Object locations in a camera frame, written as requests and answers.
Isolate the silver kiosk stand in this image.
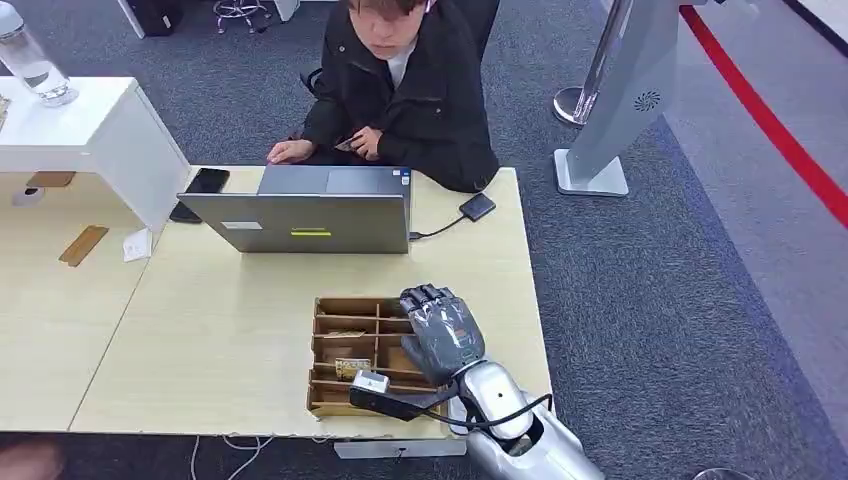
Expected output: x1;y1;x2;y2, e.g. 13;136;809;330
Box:
553;0;730;199

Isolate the white round puck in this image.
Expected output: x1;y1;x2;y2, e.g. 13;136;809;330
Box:
11;186;47;209

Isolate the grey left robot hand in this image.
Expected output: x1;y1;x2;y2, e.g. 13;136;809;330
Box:
0;439;66;480

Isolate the person's hand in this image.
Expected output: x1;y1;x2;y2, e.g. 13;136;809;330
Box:
266;138;317;166
349;126;385;162

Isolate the wooden card box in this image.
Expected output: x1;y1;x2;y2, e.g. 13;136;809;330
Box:
305;296;466;421

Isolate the white folded paper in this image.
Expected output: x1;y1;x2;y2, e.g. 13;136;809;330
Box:
121;226;154;264

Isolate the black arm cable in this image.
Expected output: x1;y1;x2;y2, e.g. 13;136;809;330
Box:
422;393;555;431

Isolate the black bag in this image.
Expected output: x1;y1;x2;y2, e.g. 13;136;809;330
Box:
125;0;186;38

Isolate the grey table bracket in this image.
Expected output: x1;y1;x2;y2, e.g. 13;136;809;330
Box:
332;437;468;460

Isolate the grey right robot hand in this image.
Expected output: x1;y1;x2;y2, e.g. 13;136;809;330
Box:
399;284;487;390

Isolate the clear water bottle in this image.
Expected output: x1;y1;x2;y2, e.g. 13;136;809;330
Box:
0;0;81;109

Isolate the person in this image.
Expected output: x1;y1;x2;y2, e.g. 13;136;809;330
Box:
266;0;502;195

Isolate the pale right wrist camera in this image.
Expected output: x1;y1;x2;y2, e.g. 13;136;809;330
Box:
348;369;460;424

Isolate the white hanging cable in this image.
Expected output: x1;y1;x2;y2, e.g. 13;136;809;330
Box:
189;434;333;480

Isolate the black smartphone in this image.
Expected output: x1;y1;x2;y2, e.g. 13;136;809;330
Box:
168;166;232;225

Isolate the brown wooden plate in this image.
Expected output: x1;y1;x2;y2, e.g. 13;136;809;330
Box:
25;170;77;189

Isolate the grey laptop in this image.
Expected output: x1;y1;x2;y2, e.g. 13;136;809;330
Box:
176;164;414;256

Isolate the white desk riser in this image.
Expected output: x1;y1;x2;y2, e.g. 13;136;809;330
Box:
0;75;194;235

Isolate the printed card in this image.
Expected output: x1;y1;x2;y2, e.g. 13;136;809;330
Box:
333;357;373;383

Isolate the chrome stool base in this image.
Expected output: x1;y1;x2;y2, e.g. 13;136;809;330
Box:
211;0;274;35

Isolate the person's left hand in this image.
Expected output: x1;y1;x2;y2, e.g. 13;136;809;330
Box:
349;126;385;162

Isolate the person's right hand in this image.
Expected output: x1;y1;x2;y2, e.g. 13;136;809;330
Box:
266;138;317;166

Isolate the black drive cable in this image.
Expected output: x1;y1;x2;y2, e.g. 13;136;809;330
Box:
408;214;469;242

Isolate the long wooden strip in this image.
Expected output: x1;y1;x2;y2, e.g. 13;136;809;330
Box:
57;224;111;269

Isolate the chrome stanchion post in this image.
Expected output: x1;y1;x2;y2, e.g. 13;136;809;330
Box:
552;0;632;128

